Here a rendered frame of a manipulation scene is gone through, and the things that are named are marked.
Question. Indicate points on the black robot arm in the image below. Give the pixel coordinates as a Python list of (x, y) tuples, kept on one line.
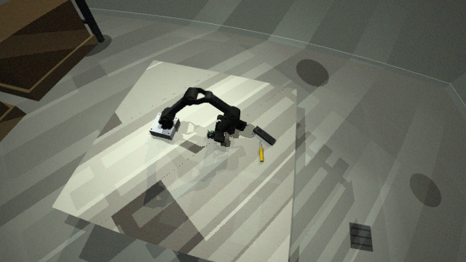
[(231, 117)]

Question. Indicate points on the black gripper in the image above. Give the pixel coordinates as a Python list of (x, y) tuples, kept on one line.
[(219, 130)]

